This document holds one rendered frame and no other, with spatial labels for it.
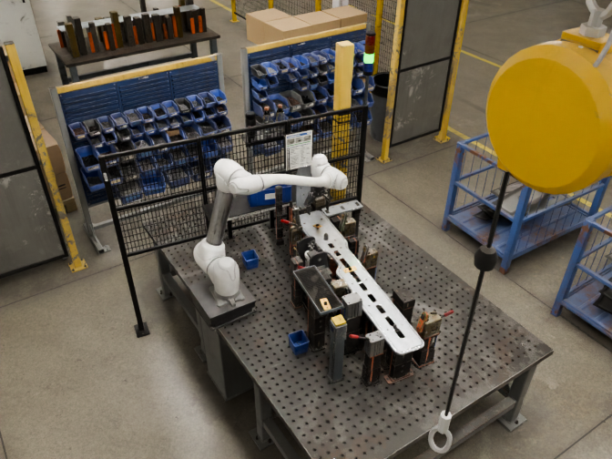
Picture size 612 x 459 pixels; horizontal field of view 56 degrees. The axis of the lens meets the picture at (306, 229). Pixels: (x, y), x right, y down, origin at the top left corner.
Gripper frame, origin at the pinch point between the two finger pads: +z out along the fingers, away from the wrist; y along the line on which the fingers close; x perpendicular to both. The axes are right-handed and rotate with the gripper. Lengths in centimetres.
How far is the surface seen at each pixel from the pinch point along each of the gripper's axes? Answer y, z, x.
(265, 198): -23.8, 6.6, 35.9
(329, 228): 7.2, 14.8, -3.0
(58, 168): -156, 66, 246
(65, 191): -156, 92, 246
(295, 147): 7, -18, 54
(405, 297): 16, 12, -84
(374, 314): -5, 15, -87
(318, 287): -33, -1, -69
